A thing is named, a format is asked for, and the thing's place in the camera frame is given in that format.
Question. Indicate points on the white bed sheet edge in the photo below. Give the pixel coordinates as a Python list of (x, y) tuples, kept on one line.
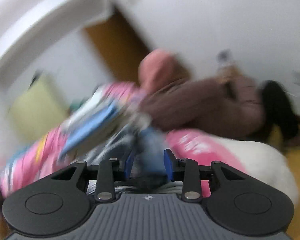
[(262, 162)]

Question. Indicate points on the brown wooden door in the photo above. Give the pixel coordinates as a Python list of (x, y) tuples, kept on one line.
[(121, 46)]

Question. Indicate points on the pink blue patterned duvet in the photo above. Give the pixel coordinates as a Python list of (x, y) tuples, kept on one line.
[(34, 162)]

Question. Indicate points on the pink floral bed blanket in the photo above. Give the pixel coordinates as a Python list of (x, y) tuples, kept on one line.
[(200, 147)]

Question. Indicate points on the folded blue grey clothes stack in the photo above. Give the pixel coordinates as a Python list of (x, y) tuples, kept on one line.
[(147, 149)]

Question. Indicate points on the pale yellow wardrobe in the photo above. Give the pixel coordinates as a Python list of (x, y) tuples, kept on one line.
[(38, 109)]

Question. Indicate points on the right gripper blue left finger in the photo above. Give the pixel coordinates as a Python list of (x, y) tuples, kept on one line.
[(128, 164)]

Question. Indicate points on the beige blue folded bedding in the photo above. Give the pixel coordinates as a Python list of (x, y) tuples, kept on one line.
[(111, 107)]

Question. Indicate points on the brown jacket on bed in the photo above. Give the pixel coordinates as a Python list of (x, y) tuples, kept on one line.
[(205, 105)]

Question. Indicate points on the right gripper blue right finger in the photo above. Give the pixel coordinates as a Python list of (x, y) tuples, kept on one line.
[(170, 163)]

